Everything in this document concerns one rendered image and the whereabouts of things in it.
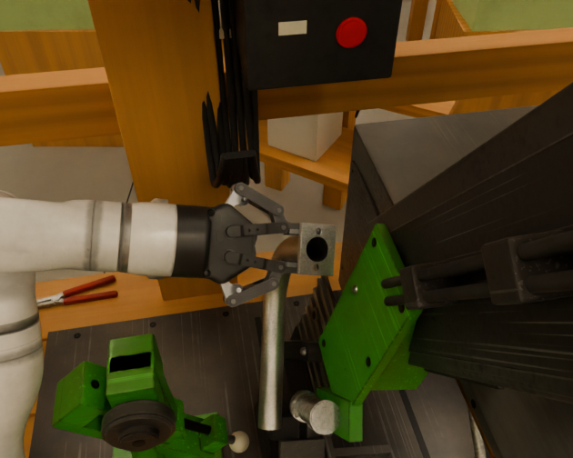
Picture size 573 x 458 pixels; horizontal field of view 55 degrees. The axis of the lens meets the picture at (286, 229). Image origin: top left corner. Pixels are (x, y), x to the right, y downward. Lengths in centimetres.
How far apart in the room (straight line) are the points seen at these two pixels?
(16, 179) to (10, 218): 243
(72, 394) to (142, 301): 42
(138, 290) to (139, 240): 53
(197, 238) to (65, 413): 24
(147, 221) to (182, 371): 42
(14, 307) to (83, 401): 13
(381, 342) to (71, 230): 32
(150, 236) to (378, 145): 35
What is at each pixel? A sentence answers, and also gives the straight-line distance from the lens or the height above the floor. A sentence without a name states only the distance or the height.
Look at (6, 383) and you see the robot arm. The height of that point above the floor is 121.
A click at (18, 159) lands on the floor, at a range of 310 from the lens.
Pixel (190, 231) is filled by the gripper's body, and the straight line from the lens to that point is 54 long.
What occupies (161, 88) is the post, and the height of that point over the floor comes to 131.
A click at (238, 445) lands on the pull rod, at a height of 95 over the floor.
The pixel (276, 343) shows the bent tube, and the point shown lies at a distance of 71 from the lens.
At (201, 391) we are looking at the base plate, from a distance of 89.
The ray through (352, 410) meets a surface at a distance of 64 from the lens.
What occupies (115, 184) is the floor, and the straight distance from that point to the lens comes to 276.
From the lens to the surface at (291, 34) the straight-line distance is 61.
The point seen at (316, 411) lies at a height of 109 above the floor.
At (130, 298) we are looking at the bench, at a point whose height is 88.
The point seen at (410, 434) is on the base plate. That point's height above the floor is 90.
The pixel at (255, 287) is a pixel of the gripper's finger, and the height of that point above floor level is 122.
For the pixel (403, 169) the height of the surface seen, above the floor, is 124.
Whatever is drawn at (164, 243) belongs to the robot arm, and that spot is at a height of 129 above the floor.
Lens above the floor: 167
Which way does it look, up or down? 44 degrees down
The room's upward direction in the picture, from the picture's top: straight up
